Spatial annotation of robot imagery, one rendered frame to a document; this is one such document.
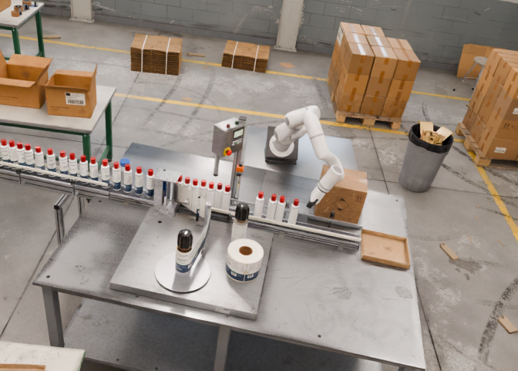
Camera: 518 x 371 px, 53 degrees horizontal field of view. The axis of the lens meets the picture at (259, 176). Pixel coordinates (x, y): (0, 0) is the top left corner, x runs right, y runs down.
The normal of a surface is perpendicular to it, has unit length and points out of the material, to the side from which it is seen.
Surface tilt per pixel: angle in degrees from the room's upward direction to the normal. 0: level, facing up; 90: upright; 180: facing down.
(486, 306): 0
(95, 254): 0
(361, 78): 88
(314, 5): 90
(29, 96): 90
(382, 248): 0
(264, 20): 90
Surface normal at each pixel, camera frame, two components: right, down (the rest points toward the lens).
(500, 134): -0.03, 0.58
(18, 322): 0.14, -0.81
